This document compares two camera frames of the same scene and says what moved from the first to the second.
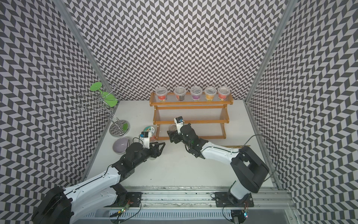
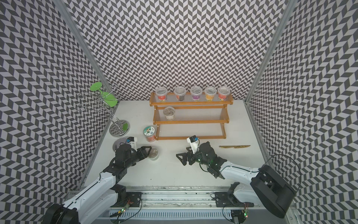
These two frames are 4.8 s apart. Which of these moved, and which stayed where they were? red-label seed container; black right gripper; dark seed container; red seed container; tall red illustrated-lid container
Moved: black right gripper
Stayed: tall red illustrated-lid container; red-label seed container; red seed container; dark seed container
